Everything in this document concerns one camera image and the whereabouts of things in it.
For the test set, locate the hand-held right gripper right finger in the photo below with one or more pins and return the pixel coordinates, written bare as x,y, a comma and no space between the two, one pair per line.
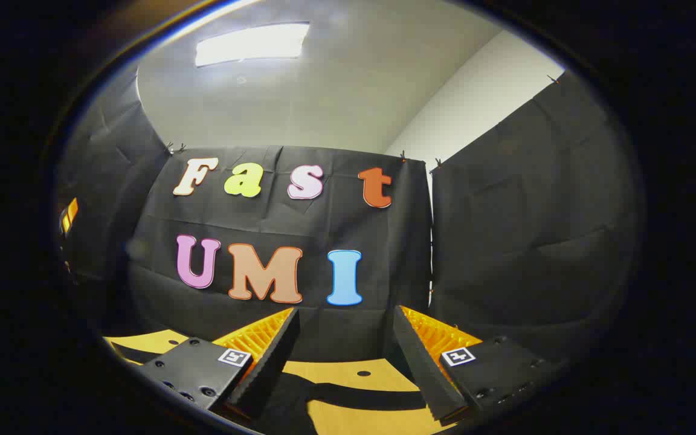
420,362

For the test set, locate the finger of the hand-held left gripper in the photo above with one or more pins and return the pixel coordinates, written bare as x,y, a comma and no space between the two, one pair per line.
70,216

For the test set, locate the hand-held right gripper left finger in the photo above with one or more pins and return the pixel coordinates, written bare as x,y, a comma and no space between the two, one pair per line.
275,353

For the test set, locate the black jacket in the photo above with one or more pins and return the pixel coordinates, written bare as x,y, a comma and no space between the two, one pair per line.
287,411

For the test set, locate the plain black backdrop cloth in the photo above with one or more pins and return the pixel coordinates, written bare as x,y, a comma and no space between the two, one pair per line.
112,181
535,211

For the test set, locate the ceiling light panel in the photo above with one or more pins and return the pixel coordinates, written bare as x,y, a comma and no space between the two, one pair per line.
251,43

